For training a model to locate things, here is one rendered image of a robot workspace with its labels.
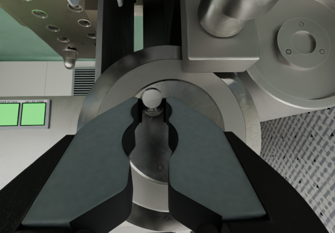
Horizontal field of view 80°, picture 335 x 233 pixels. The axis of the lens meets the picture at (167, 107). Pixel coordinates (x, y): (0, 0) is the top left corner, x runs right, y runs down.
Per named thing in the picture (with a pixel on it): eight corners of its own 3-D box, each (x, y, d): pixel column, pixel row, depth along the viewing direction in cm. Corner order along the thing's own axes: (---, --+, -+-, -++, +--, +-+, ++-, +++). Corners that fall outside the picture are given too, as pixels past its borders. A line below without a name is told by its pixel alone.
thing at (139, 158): (167, 210, 13) (95, 124, 14) (166, 201, 15) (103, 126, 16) (247, 134, 14) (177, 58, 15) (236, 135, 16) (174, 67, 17)
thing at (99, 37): (106, -98, 20) (100, 79, 17) (133, 31, 43) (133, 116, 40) (101, -98, 20) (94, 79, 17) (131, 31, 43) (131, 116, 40)
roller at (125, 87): (240, 58, 16) (253, 209, 14) (190, 109, 42) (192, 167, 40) (96, 58, 16) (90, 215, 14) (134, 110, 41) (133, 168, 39)
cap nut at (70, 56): (75, 48, 49) (74, 66, 48) (80, 55, 52) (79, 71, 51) (59, 48, 48) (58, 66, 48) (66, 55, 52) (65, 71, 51)
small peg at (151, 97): (146, 114, 11) (135, 92, 11) (148, 120, 14) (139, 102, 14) (168, 104, 11) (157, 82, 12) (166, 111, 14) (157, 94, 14)
